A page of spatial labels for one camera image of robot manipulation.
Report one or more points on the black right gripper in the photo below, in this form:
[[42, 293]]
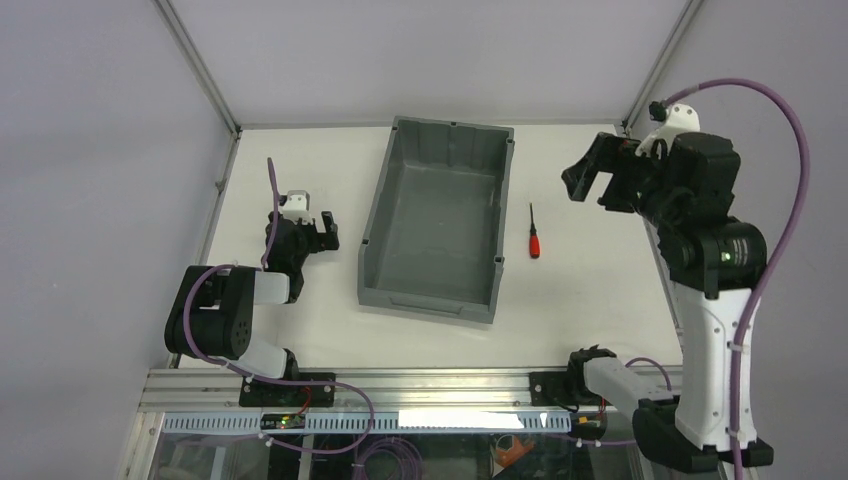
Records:
[[616, 177]]

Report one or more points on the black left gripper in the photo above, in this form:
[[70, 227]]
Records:
[[309, 237]]

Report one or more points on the red handled screwdriver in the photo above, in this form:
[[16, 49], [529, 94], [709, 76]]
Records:
[[534, 243]]

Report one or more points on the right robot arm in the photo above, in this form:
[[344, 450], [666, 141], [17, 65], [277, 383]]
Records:
[[684, 189]]

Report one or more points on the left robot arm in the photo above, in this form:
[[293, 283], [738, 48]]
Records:
[[213, 311]]

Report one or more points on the grey plastic bin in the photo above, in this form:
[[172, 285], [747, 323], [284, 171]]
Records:
[[434, 238]]

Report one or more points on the orange object under table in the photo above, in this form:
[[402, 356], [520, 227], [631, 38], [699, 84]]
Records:
[[509, 448]]

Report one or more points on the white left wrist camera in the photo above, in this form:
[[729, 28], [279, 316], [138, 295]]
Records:
[[294, 207]]

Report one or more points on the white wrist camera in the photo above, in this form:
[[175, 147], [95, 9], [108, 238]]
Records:
[[294, 207], [673, 120]]

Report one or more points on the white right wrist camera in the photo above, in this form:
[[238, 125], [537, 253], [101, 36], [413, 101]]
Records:
[[673, 120]]

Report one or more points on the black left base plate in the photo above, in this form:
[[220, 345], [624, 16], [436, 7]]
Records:
[[258, 394]]

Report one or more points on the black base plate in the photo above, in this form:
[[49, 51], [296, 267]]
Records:
[[258, 394], [561, 388]]

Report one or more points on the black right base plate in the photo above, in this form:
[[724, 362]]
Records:
[[561, 388]]

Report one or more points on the aluminium frame post right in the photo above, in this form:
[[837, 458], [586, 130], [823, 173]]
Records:
[[678, 32]]

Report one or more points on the aluminium frame post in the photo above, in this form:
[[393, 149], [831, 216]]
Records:
[[196, 63], [678, 32]]

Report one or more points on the aluminium front rail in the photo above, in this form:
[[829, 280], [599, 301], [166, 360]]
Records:
[[209, 389]]

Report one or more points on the white slotted cable duct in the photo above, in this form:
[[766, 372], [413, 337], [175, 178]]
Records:
[[406, 421]]

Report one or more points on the aluminium frame post left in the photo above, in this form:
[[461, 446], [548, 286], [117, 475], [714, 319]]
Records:
[[196, 63]]

